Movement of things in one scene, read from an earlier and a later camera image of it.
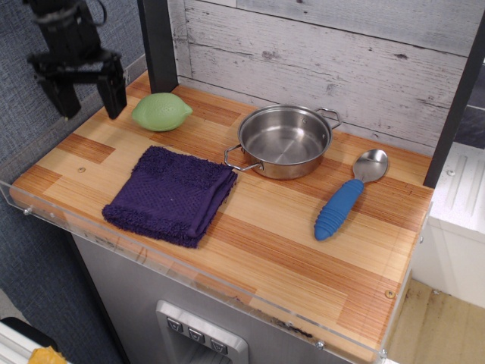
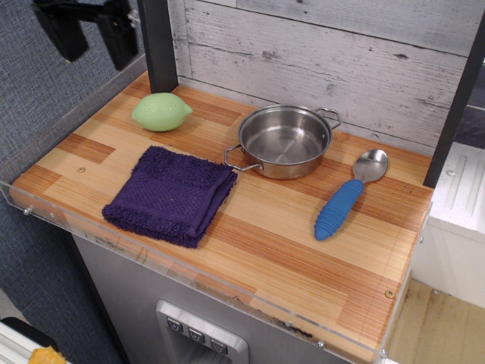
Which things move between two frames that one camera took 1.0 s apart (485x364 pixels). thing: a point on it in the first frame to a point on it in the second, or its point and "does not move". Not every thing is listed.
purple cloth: (171, 194) does not move
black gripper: (73, 51) to (116, 18)
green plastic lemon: (161, 111) does not move
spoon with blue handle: (368, 165) does not move
